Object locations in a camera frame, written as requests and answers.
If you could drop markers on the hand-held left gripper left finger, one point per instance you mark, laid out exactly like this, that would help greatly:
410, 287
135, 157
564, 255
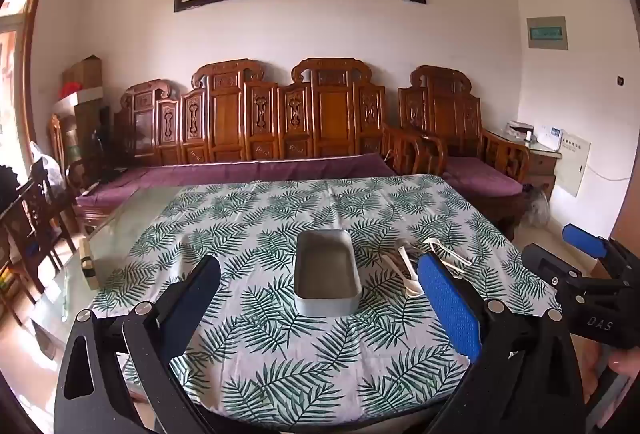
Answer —
192, 309

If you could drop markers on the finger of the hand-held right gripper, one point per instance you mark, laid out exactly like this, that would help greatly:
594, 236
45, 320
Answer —
582, 240
547, 264

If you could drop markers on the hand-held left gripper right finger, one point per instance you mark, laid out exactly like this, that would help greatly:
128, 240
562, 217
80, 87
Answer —
447, 304

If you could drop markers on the white plastic spoon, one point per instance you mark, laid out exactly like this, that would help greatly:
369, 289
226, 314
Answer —
450, 256
412, 285

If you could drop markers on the grey rectangular container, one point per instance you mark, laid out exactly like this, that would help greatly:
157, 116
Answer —
325, 274

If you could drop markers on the person's right hand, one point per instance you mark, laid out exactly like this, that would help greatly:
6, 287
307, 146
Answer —
625, 364

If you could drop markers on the clear plastic bag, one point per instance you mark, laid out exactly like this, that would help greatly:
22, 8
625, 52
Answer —
537, 206

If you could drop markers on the wooden side table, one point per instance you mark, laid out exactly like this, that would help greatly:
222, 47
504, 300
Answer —
542, 164

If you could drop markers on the leaf print tablecloth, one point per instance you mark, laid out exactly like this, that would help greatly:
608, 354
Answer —
280, 354

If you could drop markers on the small white blue box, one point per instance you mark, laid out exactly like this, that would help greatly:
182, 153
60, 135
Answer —
555, 138

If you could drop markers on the purple armchair cushion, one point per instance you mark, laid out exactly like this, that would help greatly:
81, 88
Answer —
480, 176

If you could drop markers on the grey tissue box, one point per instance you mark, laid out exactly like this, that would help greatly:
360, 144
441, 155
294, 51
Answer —
519, 130

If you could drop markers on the purple sofa cushion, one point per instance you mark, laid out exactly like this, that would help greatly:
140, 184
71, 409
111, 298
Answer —
250, 169

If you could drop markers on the carved wooden armchair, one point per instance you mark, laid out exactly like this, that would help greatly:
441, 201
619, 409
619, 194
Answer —
450, 114

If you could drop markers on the dark wooden chair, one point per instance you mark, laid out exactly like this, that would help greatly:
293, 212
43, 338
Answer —
35, 224

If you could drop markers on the carved wooden sofa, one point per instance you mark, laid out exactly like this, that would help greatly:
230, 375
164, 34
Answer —
230, 119

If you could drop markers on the white plastic bag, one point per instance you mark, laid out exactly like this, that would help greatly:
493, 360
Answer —
47, 169

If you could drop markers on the black cloth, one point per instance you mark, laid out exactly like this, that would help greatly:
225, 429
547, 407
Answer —
12, 186

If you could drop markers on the white flat box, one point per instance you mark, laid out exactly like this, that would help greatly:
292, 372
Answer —
80, 100

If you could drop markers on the brown cardboard box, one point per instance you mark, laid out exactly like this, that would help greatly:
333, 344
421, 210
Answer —
84, 72

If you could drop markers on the white wall panel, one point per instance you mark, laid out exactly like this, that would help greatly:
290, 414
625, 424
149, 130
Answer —
572, 167

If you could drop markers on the grey wall distribution box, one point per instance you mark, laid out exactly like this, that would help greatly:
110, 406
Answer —
547, 33

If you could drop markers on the wooden window frame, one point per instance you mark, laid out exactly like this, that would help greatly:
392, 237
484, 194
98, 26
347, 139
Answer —
35, 64

